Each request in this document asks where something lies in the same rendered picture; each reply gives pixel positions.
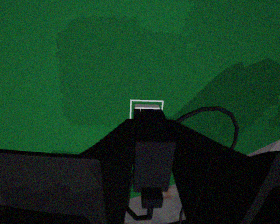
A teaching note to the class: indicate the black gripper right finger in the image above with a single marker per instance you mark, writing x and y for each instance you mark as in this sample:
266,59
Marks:
217,185

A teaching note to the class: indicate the green circuit board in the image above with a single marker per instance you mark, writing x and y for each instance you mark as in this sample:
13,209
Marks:
72,70

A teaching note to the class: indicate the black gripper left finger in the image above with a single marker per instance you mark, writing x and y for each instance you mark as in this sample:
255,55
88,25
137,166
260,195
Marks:
93,184

